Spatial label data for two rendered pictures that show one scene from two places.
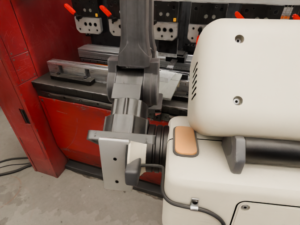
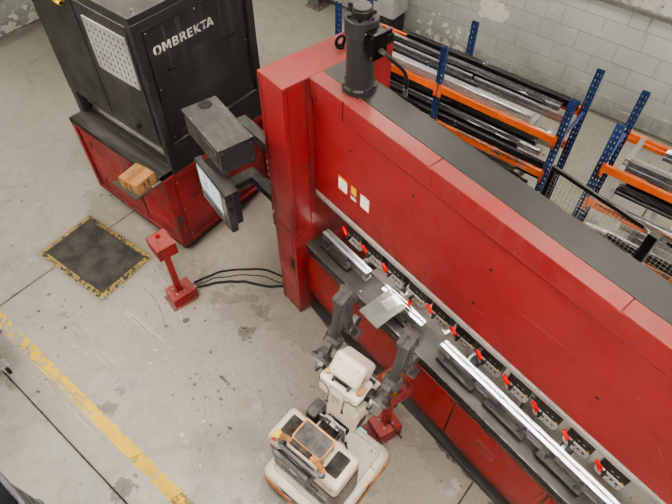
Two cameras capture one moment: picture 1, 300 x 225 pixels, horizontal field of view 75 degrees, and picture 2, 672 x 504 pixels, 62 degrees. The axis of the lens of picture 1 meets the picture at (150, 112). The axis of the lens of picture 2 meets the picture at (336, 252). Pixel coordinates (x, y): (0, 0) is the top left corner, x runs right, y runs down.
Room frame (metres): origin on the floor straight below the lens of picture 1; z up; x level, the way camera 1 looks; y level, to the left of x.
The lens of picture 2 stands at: (-1.02, -0.86, 4.16)
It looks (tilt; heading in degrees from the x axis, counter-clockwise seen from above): 52 degrees down; 32
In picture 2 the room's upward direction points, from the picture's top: straight up
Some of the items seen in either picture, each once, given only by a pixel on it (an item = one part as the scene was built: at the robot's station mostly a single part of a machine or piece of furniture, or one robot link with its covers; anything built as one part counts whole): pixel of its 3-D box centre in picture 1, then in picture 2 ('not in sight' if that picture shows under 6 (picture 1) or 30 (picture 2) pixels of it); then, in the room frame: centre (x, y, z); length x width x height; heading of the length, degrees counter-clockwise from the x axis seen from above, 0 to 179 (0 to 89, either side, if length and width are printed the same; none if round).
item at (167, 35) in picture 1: (164, 19); (399, 272); (1.01, -0.07, 1.26); 0.15 x 0.09 x 0.17; 72
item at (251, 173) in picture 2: not in sight; (254, 190); (1.15, 1.23, 1.18); 0.40 x 0.24 x 0.07; 72
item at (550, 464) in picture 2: not in sight; (558, 472); (0.51, -1.41, 0.89); 0.30 x 0.05 x 0.03; 72
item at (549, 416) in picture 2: not in sight; (551, 410); (0.63, -1.21, 1.26); 0.15 x 0.09 x 0.17; 72
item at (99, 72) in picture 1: (83, 71); (346, 254); (1.18, 0.43, 0.92); 0.50 x 0.06 x 0.10; 72
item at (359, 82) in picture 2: not in sight; (373, 52); (1.29, 0.37, 2.54); 0.33 x 0.25 x 0.47; 72
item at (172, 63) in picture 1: (174, 59); not in sight; (1.15, -0.15, 1.01); 0.26 x 0.12 x 0.05; 162
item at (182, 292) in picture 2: not in sight; (171, 269); (0.60, 1.78, 0.41); 0.25 x 0.20 x 0.83; 162
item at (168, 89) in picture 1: (159, 83); (382, 308); (0.86, -0.04, 1.00); 0.26 x 0.18 x 0.01; 162
